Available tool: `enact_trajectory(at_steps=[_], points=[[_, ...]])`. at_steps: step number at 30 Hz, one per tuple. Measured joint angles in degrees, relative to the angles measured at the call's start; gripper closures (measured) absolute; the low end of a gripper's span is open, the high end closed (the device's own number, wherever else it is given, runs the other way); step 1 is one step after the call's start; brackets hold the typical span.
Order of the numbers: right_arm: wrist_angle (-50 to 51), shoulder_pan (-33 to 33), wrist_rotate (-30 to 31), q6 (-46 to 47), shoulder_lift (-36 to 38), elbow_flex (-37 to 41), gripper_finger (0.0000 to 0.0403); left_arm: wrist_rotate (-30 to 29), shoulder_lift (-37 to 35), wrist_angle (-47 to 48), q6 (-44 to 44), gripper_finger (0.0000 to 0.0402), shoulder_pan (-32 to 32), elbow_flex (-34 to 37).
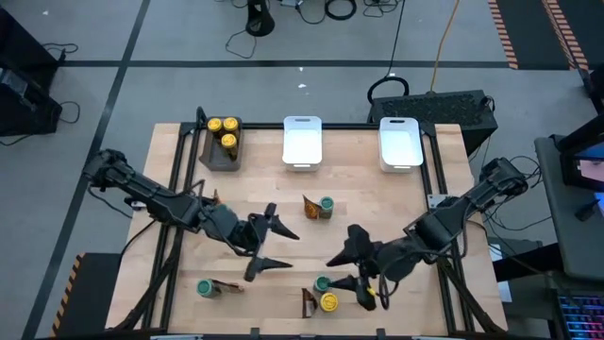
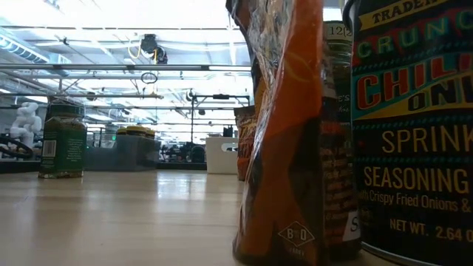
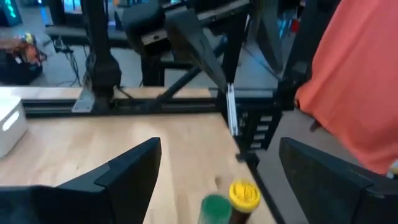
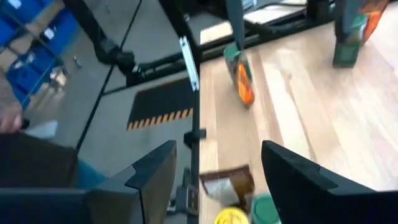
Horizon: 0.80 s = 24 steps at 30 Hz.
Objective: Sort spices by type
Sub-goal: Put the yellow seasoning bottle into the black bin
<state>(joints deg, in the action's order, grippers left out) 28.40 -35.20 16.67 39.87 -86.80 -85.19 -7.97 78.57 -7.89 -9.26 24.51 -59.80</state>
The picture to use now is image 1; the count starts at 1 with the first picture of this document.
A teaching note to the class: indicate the grey metal bracket plate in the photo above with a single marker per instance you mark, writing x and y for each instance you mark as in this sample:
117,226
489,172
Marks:
433,201

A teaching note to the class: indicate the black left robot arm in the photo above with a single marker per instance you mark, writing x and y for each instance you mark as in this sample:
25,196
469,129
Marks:
151,198

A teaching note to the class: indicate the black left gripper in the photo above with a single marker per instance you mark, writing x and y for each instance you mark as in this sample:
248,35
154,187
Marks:
231,229

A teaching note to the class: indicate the black aluminium table frame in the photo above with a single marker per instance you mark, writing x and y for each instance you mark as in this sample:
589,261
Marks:
349,126

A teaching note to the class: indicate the black equipment cabinet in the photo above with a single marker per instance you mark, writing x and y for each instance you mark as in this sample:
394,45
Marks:
19,47
28,113

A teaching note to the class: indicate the black mat with hazard stripes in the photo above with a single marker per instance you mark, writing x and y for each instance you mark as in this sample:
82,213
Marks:
94,297
538,28

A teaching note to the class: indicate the yellow-lid black seasoning jar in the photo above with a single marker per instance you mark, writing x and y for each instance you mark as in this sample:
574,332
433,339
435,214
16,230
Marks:
214,124
230,124
229,140
329,301

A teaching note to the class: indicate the white plastic bin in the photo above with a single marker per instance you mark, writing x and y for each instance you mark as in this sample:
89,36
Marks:
400,148
302,146

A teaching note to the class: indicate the grey plastic bin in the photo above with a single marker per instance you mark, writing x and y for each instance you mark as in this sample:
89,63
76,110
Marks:
214,158

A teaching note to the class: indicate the black perforated equipment case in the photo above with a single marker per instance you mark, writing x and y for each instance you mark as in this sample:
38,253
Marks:
434,111

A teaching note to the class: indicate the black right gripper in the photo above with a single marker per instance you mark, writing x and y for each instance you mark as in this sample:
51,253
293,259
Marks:
391,260

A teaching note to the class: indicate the backlit computer keyboard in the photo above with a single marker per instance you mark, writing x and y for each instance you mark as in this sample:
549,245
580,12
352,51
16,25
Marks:
582,318

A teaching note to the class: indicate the black computer monitor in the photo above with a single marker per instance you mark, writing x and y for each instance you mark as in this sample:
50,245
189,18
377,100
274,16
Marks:
585,165

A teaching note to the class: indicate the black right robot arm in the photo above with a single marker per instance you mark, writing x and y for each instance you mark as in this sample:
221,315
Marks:
472,198

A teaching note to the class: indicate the green-lid oregano glass jar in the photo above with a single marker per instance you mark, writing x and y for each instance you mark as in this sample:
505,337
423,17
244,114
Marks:
205,287
322,283
326,204

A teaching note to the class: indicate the grey desk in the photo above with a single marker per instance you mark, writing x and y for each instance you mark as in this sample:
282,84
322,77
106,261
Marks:
566,236

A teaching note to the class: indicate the black stand base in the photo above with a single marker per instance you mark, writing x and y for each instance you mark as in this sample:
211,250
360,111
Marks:
259,21

